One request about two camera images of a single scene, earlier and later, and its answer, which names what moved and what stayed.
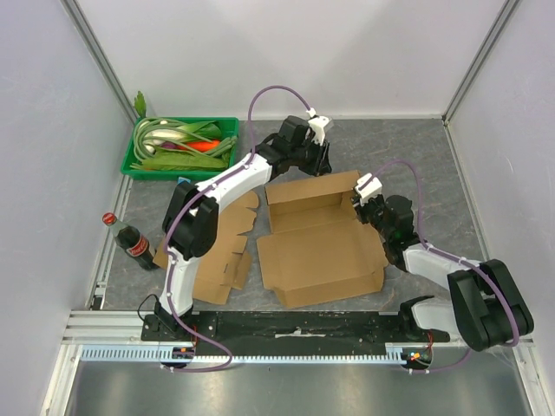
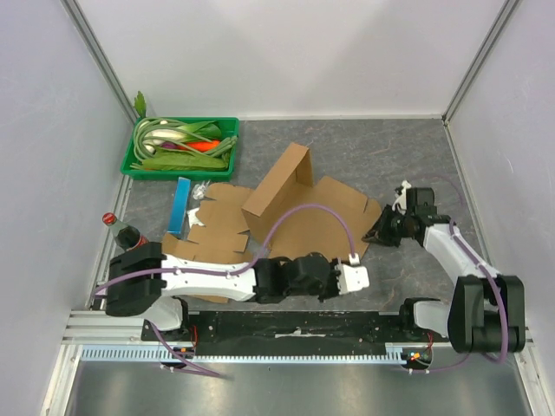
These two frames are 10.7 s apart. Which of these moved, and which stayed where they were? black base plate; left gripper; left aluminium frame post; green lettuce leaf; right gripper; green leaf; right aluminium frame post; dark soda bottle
Moved: right gripper; left gripper
Stayed: green lettuce leaf; black base plate; dark soda bottle; green leaf; right aluminium frame post; left aluminium frame post
